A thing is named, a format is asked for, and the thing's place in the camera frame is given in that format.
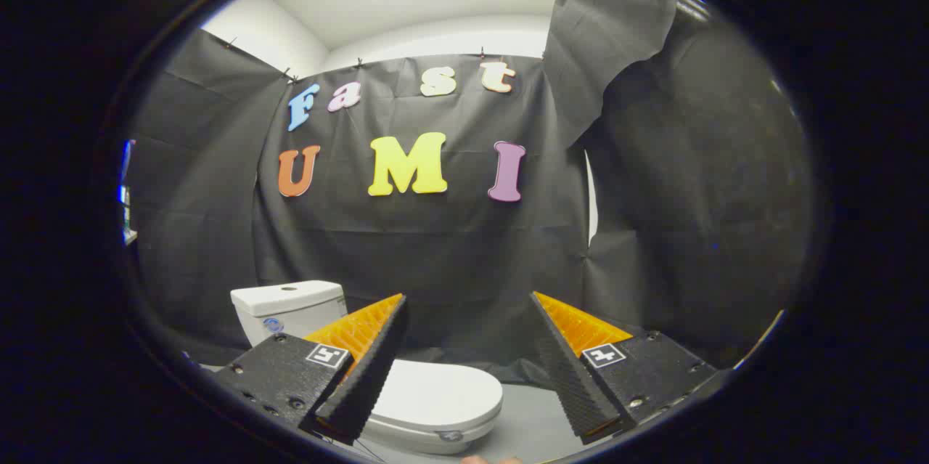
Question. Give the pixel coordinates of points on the black backdrop cloth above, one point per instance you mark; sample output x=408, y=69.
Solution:
x=450, y=253

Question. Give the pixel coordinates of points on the white toilet bowl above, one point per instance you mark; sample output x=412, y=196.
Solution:
x=406, y=444

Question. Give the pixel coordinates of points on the white toilet tank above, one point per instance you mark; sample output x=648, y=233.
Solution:
x=290, y=304

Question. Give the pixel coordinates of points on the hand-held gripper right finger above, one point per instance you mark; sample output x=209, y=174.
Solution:
x=573, y=384

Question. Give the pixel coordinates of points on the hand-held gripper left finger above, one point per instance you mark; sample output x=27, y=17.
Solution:
x=370, y=377

